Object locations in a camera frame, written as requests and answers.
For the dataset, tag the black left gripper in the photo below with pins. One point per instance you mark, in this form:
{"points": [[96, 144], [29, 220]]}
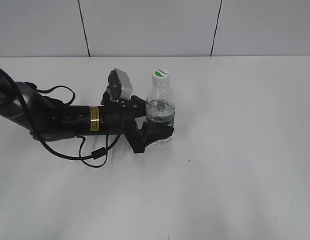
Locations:
{"points": [[119, 118]]}

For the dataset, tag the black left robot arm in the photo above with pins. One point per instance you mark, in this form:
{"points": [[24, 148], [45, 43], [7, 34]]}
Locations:
{"points": [[51, 120]]}

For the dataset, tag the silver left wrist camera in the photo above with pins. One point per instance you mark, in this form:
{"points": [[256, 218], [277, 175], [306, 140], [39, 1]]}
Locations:
{"points": [[119, 85]]}

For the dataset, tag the white green bottle cap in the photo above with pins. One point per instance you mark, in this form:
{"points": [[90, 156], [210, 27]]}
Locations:
{"points": [[160, 76]]}

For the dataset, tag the clear Cestbon water bottle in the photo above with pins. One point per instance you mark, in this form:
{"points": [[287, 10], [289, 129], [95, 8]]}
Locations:
{"points": [[160, 109]]}

